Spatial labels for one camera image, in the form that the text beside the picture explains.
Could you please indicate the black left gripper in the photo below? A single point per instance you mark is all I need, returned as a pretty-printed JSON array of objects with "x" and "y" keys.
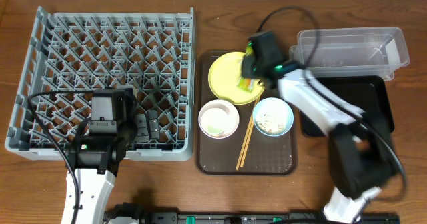
[{"x": 147, "y": 127}]

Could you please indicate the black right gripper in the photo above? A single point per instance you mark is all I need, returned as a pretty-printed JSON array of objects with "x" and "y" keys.
[{"x": 249, "y": 67}]

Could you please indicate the orange green snack wrapper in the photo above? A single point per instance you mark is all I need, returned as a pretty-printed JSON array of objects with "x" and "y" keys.
[{"x": 246, "y": 84}]

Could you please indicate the light blue bowl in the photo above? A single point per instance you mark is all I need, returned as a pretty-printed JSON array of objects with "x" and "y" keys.
[{"x": 275, "y": 107}]

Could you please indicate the pink bowl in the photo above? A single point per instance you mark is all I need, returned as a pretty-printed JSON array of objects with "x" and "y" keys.
[{"x": 232, "y": 121}]

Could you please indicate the rice and peanut scraps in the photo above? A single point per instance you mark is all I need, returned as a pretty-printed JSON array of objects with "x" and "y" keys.
[{"x": 270, "y": 124}]

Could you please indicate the translucent white cup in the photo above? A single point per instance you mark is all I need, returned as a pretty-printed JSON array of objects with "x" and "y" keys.
[{"x": 213, "y": 121}]

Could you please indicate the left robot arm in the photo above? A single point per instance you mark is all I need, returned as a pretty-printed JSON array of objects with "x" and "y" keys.
[{"x": 100, "y": 144}]

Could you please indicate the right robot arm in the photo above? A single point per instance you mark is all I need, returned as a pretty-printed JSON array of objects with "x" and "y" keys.
[{"x": 360, "y": 151}]

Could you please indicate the grey plastic dishwasher rack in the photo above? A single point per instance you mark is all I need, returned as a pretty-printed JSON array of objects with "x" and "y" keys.
[{"x": 70, "y": 54}]

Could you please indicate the black waste tray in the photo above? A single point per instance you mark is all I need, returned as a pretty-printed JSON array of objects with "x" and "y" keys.
[{"x": 367, "y": 92}]

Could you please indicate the yellow round plate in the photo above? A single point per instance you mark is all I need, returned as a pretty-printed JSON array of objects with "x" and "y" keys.
[{"x": 223, "y": 77}]

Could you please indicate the wooden chopstick left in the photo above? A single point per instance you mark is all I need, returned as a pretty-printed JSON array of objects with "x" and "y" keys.
[{"x": 245, "y": 144}]

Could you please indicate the wooden chopstick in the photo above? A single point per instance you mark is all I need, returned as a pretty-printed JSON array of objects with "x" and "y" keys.
[
  {"x": 249, "y": 140},
  {"x": 245, "y": 144}
]

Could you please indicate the brown serving tray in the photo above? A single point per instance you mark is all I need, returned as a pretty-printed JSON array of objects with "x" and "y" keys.
[{"x": 247, "y": 151}]

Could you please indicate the wooden chopstick right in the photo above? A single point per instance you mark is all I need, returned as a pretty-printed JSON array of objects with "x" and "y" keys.
[{"x": 249, "y": 140}]

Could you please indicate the clear plastic bin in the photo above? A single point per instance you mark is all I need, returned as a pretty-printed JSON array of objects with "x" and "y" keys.
[{"x": 361, "y": 51}]

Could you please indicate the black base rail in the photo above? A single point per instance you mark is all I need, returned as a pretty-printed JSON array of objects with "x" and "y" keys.
[{"x": 133, "y": 213}]

